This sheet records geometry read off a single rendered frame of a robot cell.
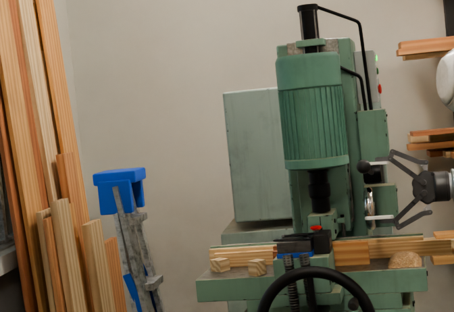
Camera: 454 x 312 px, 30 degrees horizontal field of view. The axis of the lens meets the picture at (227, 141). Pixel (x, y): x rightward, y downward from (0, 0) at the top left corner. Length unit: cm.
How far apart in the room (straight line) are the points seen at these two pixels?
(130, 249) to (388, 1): 224
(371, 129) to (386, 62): 216
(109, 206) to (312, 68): 111
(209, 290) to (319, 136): 50
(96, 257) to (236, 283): 156
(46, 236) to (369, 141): 148
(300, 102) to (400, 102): 242
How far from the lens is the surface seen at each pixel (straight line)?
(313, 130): 225
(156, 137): 473
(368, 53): 260
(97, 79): 481
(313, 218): 231
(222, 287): 227
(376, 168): 245
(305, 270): 203
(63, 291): 353
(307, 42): 244
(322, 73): 226
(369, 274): 221
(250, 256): 240
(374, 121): 249
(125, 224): 304
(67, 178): 384
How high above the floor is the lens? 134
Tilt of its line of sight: 2 degrees down
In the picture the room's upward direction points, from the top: 6 degrees counter-clockwise
